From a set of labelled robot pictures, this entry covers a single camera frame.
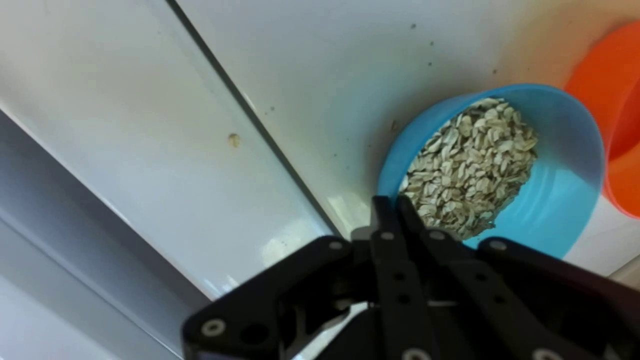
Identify white washing machine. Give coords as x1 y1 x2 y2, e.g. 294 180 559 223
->
0 0 640 360

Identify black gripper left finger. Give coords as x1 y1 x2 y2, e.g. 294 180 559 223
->
182 194 435 360

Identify blue plastic bowl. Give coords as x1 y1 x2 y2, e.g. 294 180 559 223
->
376 82 607 260

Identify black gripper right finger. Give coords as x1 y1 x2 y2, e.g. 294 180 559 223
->
398 196 640 360

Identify orange plastic bowl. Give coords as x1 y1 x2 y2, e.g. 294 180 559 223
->
563 18 640 220

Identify oat flakes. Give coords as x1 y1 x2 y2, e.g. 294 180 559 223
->
399 97 539 240

